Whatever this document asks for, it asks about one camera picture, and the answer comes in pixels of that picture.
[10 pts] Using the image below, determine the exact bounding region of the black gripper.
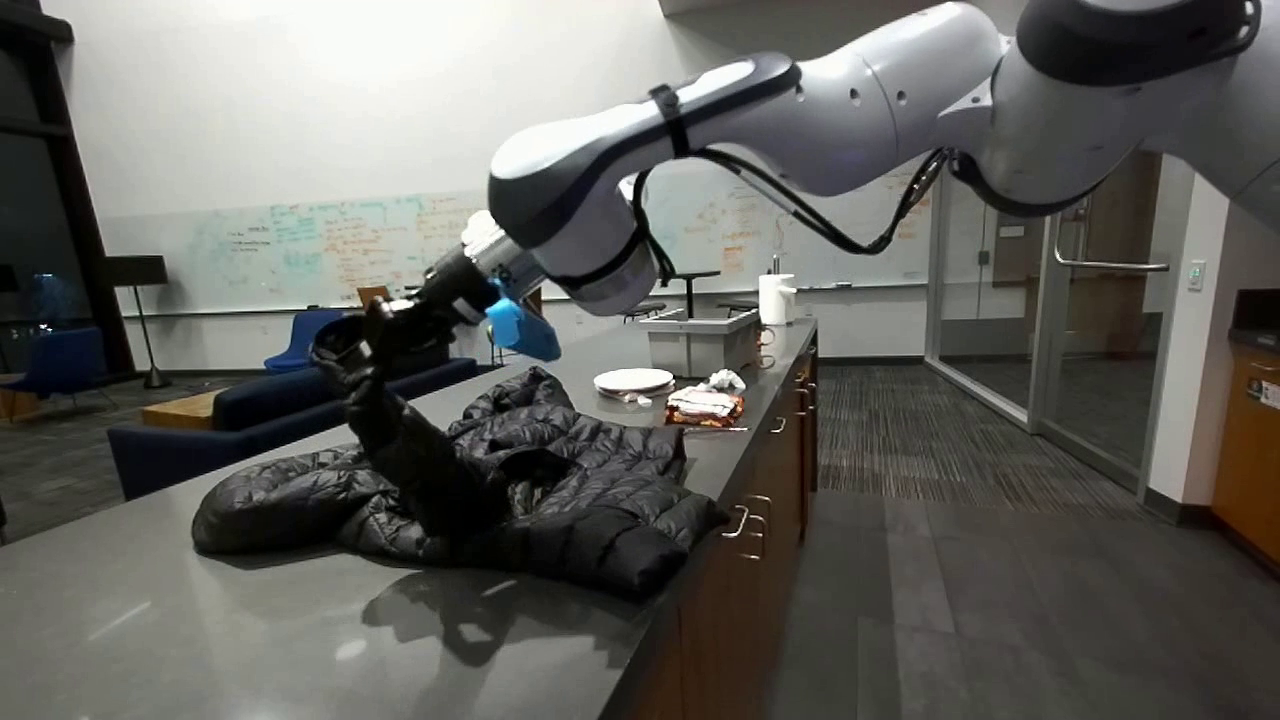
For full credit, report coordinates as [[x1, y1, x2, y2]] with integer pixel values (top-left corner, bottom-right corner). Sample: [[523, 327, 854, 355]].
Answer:
[[308, 251, 505, 399]]

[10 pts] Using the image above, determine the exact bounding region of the black puffer jacket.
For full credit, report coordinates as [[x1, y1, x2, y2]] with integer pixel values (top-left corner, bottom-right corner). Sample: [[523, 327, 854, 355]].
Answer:
[[190, 337, 732, 605]]

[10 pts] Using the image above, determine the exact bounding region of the bright blue armchair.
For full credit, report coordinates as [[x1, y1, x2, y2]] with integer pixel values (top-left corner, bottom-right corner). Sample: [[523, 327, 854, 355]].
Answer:
[[260, 307, 351, 380]]

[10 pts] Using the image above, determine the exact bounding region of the dark blue sofa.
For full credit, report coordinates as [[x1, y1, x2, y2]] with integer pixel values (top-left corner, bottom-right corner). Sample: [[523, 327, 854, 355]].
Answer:
[[109, 337, 480, 504]]

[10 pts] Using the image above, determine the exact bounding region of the orange wooden side table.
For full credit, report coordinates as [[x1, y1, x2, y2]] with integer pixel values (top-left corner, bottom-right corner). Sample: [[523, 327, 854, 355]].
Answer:
[[135, 383, 223, 436]]

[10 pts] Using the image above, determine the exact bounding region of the black music stand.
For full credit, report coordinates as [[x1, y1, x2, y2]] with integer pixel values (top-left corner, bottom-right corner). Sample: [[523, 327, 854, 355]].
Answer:
[[102, 251, 176, 397]]

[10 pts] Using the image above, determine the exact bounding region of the white plate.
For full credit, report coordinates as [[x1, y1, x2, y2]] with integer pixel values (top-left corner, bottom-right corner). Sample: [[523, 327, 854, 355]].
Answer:
[[591, 363, 680, 399]]

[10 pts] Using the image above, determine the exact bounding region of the dark blue lounge chair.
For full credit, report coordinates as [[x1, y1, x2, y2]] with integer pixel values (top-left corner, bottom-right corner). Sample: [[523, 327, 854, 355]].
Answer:
[[18, 268, 114, 399]]

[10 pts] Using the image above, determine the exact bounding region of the grey metal bin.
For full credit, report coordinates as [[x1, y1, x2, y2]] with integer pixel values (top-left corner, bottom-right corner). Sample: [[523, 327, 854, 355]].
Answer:
[[634, 306, 763, 380]]

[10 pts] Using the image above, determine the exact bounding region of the round high table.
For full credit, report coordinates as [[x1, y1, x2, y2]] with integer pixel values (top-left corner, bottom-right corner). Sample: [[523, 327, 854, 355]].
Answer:
[[666, 268, 723, 326]]

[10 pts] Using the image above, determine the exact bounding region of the white paper towel roll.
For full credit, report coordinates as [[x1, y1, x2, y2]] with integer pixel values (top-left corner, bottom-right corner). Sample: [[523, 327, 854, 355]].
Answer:
[[753, 268, 802, 333]]

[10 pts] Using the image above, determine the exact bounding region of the wooden counter cabinet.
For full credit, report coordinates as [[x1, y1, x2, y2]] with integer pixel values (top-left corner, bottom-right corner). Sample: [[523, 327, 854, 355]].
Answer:
[[596, 316, 823, 720]]

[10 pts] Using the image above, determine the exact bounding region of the wall whiteboard with writing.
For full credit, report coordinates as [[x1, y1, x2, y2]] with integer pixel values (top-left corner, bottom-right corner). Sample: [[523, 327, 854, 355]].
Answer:
[[96, 164, 935, 319]]

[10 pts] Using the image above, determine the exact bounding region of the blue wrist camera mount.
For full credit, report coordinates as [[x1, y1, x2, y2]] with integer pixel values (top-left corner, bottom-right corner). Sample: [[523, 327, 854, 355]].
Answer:
[[480, 294, 565, 367]]

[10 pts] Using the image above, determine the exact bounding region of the steel drawer handle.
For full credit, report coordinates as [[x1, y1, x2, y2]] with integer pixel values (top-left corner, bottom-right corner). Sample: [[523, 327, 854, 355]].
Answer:
[[718, 500, 760, 549]]

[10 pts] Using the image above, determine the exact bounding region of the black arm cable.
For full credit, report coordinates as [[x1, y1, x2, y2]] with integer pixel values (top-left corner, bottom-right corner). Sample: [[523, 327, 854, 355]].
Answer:
[[619, 75, 1113, 294]]

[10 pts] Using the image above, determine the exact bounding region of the glass door with steel handle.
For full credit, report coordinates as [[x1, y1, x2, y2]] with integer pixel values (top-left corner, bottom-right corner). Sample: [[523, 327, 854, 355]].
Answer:
[[925, 144, 1179, 500]]

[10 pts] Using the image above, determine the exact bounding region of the wooden wall cabinet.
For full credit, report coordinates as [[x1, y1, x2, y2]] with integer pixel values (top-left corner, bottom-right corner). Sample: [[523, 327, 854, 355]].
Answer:
[[1208, 286, 1280, 578]]

